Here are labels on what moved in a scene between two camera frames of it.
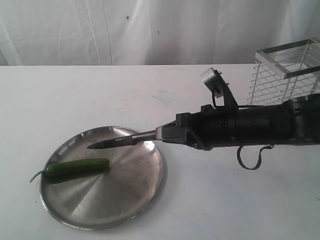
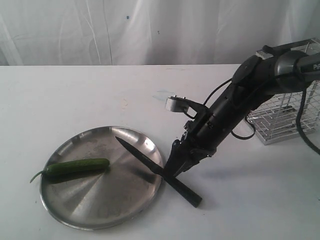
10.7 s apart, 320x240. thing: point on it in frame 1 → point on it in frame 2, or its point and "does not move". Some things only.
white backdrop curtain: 136,32 does not move
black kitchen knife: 123,141 → 172,182
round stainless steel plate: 106,197 does not move
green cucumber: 74,166 does not move
